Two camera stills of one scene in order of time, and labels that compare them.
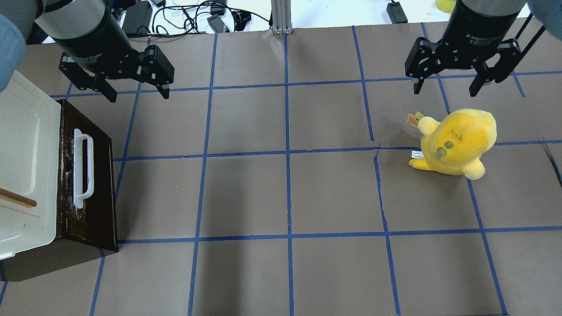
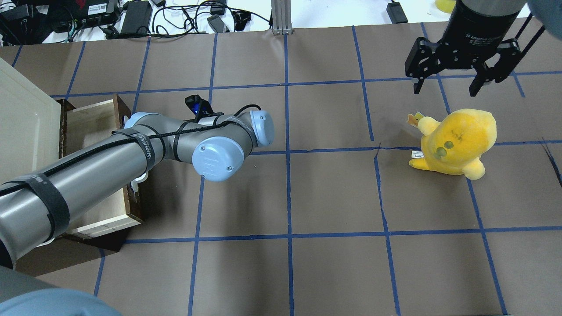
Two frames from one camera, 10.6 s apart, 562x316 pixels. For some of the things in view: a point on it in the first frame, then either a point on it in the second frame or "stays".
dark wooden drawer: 86,225 → 79,124
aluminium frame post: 282,17 stays
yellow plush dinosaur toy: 455,145 stays
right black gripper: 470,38 stays
